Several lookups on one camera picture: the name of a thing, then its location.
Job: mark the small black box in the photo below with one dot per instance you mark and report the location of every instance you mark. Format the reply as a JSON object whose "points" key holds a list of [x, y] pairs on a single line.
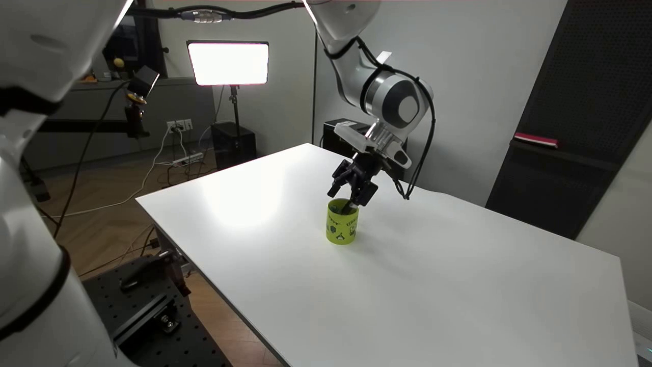
{"points": [[236, 145]]}

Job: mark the black perforated breadboard base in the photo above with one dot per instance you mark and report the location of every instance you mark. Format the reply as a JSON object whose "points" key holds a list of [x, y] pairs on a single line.
{"points": [[196, 346]]}

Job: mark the pink label strip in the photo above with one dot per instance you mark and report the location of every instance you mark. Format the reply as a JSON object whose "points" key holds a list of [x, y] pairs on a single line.
{"points": [[537, 140]]}

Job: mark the black computer case, white label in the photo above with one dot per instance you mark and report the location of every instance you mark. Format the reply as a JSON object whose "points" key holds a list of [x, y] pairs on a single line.
{"points": [[338, 140]]}

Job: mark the white power strip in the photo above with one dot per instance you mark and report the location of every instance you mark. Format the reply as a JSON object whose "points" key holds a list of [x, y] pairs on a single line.
{"points": [[186, 159]]}

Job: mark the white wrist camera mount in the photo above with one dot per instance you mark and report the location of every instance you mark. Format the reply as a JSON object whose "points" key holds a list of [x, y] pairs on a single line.
{"points": [[395, 153]]}

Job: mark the black table leg bracket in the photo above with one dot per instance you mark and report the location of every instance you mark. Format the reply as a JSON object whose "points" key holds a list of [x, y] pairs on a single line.
{"points": [[178, 272]]}

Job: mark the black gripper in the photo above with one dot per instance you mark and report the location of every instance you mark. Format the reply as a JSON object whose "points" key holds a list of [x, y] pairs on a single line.
{"points": [[364, 171]]}

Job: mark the gray background desk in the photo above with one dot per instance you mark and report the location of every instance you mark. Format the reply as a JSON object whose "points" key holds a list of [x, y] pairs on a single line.
{"points": [[89, 145]]}

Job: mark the small yellow object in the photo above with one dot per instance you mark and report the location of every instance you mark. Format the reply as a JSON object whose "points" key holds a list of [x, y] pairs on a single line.
{"points": [[120, 64]]}

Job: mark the bright LED light panel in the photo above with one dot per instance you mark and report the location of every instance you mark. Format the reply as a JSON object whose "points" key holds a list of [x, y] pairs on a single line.
{"points": [[228, 64]]}

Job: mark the yellow-green mug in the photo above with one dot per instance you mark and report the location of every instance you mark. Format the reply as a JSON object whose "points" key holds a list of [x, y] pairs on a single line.
{"points": [[342, 226]]}

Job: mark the black camera on mount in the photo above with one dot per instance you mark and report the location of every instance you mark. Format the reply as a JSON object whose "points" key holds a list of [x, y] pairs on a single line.
{"points": [[144, 82]]}

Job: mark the black light stand pole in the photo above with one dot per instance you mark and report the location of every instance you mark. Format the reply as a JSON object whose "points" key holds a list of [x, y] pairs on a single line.
{"points": [[236, 105]]}

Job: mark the white wall socket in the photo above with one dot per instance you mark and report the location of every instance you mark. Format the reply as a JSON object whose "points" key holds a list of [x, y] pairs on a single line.
{"points": [[181, 124]]}

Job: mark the tall black cabinet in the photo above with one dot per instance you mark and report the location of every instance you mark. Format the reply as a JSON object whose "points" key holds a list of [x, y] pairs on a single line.
{"points": [[592, 82]]}

